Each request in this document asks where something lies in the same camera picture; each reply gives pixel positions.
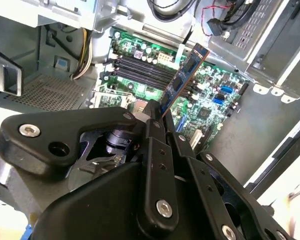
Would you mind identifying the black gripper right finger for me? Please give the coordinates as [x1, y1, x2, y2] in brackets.
[162, 111, 292, 240]

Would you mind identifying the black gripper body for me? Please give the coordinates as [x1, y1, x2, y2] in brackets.
[31, 159, 216, 240]

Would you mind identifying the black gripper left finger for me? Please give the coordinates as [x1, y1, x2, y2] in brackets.
[0, 99, 180, 233]

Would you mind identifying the blue RAM stick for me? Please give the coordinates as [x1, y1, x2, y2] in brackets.
[160, 42, 211, 116]

